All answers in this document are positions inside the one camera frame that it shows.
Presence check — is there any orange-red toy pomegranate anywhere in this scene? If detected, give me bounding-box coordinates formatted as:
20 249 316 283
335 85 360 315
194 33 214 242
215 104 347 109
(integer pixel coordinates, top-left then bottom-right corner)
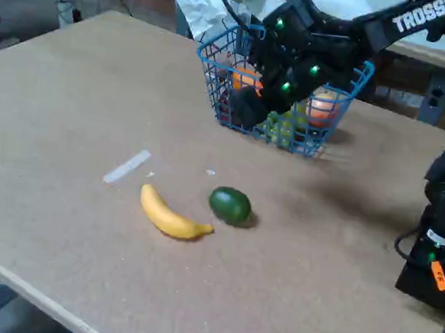
304 86 344 130

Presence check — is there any small black camera box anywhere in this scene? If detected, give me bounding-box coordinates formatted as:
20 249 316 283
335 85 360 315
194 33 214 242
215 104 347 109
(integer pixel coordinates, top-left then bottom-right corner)
261 0 319 40

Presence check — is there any yellow toy banana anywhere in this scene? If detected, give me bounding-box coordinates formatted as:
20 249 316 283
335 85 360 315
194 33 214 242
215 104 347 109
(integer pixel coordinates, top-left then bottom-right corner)
135 183 219 244

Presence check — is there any orange label tag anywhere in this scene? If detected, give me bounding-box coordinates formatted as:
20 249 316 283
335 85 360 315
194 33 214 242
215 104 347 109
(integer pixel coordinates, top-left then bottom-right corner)
428 259 445 293

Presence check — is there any pale green toy apple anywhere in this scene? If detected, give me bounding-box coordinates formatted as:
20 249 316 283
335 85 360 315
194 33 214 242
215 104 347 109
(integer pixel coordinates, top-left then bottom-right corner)
285 100 310 125

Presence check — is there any looped black camera cable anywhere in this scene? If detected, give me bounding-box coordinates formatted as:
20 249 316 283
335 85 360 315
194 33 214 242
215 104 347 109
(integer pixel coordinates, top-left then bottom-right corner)
214 0 292 37

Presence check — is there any long white tape strip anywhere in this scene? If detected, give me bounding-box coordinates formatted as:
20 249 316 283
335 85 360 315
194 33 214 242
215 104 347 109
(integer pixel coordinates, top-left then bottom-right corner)
102 145 153 189

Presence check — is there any grey metal workbench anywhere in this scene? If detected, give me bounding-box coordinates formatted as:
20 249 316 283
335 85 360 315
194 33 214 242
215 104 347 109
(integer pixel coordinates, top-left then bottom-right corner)
370 29 445 128

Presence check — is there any green toy grapes bunch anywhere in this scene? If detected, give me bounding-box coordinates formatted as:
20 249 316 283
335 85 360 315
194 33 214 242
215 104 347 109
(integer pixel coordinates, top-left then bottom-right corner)
263 110 298 149

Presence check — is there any dark toy grapes bunch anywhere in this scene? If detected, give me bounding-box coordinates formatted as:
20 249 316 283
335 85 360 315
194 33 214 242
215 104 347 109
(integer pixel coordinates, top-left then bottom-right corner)
216 89 240 124

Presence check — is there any round dark green toy fruit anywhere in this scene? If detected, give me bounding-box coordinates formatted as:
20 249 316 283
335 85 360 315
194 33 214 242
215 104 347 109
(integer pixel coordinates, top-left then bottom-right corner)
205 184 254 228

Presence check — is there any toy orange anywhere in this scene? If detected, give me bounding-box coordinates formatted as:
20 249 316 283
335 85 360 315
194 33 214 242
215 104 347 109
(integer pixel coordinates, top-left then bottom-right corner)
230 66 265 96

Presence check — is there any blue wire basket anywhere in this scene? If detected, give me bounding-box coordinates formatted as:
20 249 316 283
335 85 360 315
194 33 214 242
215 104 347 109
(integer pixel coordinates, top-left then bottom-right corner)
187 19 379 165

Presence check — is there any black base cable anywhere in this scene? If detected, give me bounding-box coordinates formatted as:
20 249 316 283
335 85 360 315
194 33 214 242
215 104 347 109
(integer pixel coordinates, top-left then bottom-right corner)
391 227 424 268

